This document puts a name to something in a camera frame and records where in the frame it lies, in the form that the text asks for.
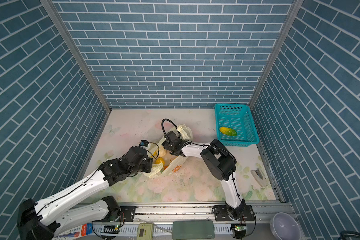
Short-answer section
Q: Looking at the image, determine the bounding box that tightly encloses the yellow printed plastic bag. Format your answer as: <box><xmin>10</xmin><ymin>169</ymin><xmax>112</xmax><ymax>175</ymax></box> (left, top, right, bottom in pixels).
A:
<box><xmin>146</xmin><ymin>124</ymin><xmax>194</xmax><ymax>179</ymax></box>

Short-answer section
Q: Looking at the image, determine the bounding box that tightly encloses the yellow green mango toy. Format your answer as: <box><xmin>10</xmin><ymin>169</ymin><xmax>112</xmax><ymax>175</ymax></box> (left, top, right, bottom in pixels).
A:
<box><xmin>219</xmin><ymin>127</ymin><xmax>238</xmax><ymax>137</ymax></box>

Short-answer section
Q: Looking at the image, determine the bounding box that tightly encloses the beige toy fruit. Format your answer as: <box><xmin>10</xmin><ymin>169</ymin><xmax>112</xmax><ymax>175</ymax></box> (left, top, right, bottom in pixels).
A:
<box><xmin>159</xmin><ymin>149</ymin><xmax>167</xmax><ymax>158</ymax></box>

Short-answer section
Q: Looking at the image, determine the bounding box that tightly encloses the small orange toy fruit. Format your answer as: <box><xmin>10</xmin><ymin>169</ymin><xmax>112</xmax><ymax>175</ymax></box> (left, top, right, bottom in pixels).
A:
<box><xmin>155</xmin><ymin>157</ymin><xmax>166</xmax><ymax>166</ymax></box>

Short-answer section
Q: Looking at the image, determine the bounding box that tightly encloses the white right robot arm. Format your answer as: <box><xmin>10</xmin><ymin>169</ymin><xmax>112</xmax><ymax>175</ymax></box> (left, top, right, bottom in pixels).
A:
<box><xmin>162</xmin><ymin>131</ymin><xmax>256</xmax><ymax>221</ymax></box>

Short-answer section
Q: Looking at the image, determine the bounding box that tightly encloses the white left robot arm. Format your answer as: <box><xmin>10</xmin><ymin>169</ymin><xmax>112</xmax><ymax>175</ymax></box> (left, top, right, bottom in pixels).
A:
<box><xmin>17</xmin><ymin>146</ymin><xmax>154</xmax><ymax>240</ymax></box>

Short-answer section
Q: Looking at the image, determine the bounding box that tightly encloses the teal perforated plastic basket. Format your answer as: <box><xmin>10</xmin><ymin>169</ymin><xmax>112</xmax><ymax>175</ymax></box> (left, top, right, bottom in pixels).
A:
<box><xmin>214</xmin><ymin>104</ymin><xmax>260</xmax><ymax>147</ymax></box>

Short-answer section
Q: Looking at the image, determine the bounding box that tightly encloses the small yellow-green timer box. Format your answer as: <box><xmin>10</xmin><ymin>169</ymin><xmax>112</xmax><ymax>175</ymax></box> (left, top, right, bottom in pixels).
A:
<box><xmin>137</xmin><ymin>223</ymin><xmax>154</xmax><ymax>240</ymax></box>

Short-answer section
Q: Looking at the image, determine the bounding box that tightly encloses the red white blue box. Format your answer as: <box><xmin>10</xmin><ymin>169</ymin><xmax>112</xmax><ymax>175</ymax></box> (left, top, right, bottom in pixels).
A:
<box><xmin>53</xmin><ymin>223</ymin><xmax>93</xmax><ymax>240</ymax></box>

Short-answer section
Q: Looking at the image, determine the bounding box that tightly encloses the white tool on table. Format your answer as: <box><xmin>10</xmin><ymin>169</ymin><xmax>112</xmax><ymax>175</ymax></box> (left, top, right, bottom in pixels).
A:
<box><xmin>251</xmin><ymin>169</ymin><xmax>268</xmax><ymax>188</ymax></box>

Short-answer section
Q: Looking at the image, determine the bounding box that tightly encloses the white bowl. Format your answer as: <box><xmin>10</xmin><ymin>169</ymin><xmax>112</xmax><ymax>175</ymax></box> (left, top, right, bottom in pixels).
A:
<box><xmin>270</xmin><ymin>213</ymin><xmax>302</xmax><ymax>240</ymax></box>

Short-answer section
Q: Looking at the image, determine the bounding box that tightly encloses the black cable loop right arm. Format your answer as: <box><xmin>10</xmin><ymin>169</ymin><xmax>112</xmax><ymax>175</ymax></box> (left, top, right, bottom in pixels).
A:
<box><xmin>161</xmin><ymin>118</ymin><xmax>179</xmax><ymax>142</ymax></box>

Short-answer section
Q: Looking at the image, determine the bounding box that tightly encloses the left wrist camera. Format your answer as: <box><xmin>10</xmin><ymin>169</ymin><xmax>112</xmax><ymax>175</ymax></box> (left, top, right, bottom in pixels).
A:
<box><xmin>139</xmin><ymin>140</ymin><xmax>150</xmax><ymax>148</ymax></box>

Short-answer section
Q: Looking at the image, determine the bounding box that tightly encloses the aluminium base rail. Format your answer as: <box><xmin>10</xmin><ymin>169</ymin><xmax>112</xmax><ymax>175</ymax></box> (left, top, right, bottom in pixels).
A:
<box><xmin>120</xmin><ymin>201</ymin><xmax>297</xmax><ymax>224</ymax></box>

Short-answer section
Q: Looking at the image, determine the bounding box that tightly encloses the aluminium corner post left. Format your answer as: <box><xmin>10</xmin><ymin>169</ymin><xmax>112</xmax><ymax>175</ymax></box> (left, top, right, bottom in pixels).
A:
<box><xmin>40</xmin><ymin>0</ymin><xmax>112</xmax><ymax>114</ymax></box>

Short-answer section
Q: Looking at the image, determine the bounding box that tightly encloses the aluminium corner post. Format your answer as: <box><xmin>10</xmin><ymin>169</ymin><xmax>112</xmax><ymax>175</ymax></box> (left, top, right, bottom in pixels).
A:
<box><xmin>40</xmin><ymin>0</ymin><xmax>112</xmax><ymax>114</ymax></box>
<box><xmin>249</xmin><ymin>0</ymin><xmax>304</xmax><ymax>110</ymax></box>

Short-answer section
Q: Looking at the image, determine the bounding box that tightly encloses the aluminium corner post right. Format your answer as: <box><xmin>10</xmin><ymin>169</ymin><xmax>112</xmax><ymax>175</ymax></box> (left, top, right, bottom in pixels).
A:
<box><xmin>249</xmin><ymin>0</ymin><xmax>304</xmax><ymax>110</ymax></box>

